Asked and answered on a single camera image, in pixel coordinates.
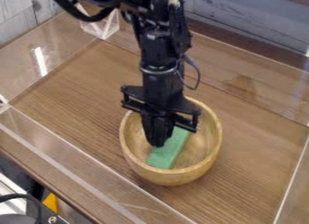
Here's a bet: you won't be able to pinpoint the green rectangular block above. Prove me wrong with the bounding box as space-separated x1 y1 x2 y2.
146 127 191 170

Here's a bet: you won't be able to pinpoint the yellow label on equipment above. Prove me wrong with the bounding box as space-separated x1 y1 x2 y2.
43 193 59 213

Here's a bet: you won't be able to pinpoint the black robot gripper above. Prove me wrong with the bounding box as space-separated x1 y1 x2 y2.
121 66 203 147

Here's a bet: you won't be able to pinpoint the black equipment with screw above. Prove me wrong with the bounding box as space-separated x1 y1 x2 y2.
26 201 70 224

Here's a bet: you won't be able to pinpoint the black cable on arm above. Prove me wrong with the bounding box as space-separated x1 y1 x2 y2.
176 54 203 91

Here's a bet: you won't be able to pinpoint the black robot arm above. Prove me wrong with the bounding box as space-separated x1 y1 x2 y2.
54 0 201 147

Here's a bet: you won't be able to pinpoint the brown wooden bowl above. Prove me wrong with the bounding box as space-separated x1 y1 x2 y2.
120 98 224 186

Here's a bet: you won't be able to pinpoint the black cable lower left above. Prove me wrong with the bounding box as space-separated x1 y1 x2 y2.
0 193 43 224

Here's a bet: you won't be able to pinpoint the clear acrylic tray walls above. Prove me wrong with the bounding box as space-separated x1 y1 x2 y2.
0 14 309 224

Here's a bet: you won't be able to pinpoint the clear acrylic corner bracket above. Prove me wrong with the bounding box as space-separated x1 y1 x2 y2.
81 10 120 40

